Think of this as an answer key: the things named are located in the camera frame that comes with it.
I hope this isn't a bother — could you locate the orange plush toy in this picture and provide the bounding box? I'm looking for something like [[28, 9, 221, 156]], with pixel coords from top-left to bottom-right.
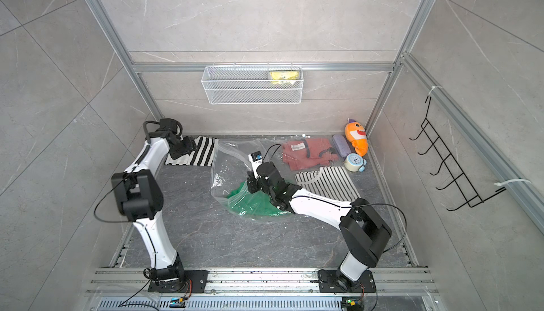
[[344, 119, 368, 156]]

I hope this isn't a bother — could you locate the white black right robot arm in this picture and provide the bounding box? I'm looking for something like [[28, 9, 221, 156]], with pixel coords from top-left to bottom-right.
[[246, 162, 392, 293]]

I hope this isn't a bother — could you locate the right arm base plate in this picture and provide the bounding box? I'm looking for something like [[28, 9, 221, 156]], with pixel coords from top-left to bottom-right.
[[317, 269, 376, 293]]

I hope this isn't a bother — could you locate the white wire mesh basket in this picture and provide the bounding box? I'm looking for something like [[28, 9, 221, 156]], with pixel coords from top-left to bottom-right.
[[201, 64, 304, 105]]

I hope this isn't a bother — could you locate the black wire hook rack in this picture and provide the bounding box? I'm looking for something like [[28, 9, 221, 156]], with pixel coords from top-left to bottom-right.
[[409, 96, 507, 212]]

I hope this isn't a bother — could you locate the purple glasses case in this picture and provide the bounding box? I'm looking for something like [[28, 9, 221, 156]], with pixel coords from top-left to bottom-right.
[[332, 134, 351, 159]]

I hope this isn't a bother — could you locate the thin striped white shirt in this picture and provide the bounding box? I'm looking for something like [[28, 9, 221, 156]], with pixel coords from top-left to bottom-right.
[[295, 166, 361, 202]]

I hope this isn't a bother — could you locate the green shirt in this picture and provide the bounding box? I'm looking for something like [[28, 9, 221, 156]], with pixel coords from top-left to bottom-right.
[[227, 181, 290, 219]]

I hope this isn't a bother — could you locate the yellow item in basket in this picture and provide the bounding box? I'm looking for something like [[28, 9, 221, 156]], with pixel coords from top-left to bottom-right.
[[268, 70, 300, 86]]

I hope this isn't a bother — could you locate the aluminium mounting rail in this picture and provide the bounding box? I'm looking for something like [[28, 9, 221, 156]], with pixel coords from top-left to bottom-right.
[[83, 267, 439, 297]]

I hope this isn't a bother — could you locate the clear plastic vacuum bag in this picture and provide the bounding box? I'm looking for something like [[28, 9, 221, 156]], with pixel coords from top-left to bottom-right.
[[211, 135, 303, 222]]

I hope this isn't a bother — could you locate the black white striped tank top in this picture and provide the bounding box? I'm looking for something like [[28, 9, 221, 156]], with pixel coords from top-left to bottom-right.
[[165, 136, 218, 166]]

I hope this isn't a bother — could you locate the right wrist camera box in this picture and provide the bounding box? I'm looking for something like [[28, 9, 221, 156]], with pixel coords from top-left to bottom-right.
[[248, 151, 263, 179]]

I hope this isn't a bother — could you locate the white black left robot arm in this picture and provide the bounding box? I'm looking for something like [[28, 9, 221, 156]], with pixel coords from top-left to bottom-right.
[[111, 127, 190, 293]]

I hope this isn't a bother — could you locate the red shirt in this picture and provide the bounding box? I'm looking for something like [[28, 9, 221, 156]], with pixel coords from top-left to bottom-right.
[[282, 137, 339, 171]]

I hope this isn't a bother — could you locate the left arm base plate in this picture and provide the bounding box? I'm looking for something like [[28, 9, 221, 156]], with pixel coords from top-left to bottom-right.
[[147, 270, 209, 294]]

